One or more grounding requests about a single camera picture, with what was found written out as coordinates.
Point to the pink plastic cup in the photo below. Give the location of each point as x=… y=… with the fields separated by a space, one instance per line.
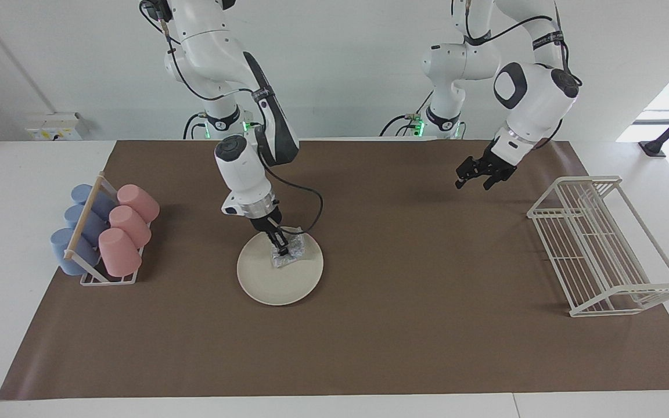
x=119 y=252
x=131 y=226
x=139 y=202

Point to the blue plastic cup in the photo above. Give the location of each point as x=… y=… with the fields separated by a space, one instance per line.
x=61 y=247
x=73 y=216
x=81 y=193

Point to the white cup holder rack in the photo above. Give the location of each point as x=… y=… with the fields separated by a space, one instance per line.
x=83 y=219

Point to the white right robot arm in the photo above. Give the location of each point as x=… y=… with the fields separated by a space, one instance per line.
x=241 y=168

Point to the cream round plate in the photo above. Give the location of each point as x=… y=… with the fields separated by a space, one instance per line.
x=270 y=284

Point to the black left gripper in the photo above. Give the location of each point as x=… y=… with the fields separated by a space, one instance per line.
x=497 y=159

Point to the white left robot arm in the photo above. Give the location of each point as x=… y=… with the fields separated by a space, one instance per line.
x=535 y=110

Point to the brown table mat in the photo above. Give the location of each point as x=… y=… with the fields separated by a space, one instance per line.
x=404 y=337

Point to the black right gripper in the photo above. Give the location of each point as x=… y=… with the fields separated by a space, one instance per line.
x=265 y=220

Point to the white wall socket box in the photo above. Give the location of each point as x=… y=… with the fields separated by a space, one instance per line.
x=53 y=125

